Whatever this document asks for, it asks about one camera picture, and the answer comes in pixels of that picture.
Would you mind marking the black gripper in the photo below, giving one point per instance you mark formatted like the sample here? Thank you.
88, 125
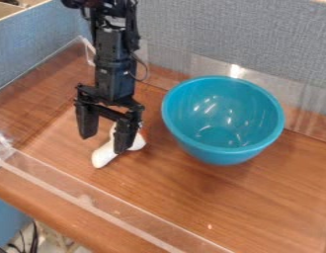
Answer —
110, 99

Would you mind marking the white mushroom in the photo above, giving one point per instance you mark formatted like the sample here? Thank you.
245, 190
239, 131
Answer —
104, 154

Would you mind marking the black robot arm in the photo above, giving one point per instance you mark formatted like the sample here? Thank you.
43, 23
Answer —
114, 28

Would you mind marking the blue plastic bowl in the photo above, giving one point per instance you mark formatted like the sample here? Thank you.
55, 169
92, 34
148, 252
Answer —
225, 119

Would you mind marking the clear acrylic front barrier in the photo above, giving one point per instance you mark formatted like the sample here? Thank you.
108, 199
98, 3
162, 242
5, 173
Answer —
160, 232

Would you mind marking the clear acrylic barrier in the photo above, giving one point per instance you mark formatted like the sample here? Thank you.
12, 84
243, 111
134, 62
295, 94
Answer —
303, 101
160, 232

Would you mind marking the clear acrylic back barrier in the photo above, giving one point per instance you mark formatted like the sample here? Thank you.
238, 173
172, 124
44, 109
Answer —
303, 101

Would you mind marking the clear acrylic corner bracket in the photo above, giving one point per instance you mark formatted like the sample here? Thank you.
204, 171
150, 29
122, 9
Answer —
90, 51

